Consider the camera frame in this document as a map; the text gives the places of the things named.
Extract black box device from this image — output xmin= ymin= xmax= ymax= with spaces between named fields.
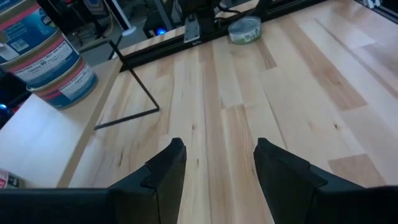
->
xmin=143 ymin=9 xmax=175 ymax=39

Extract silver aluminium extrusion post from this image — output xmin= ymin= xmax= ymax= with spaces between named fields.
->
xmin=362 ymin=0 xmax=385 ymax=9

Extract white round stand base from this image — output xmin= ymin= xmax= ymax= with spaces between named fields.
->
xmin=102 ymin=0 xmax=137 ymax=37

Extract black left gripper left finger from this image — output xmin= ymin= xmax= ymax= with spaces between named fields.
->
xmin=108 ymin=138 xmax=188 ymax=224

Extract black aluminium table frame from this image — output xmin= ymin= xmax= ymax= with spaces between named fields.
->
xmin=119 ymin=0 xmax=398 ymax=72

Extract wooden shelf black wire legs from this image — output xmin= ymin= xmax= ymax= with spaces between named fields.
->
xmin=0 ymin=39 xmax=161 ymax=190

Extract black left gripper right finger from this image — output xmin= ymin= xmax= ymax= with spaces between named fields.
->
xmin=252 ymin=138 xmax=364 ymax=224

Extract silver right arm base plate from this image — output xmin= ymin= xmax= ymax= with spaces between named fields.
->
xmin=183 ymin=15 xmax=201 ymax=44

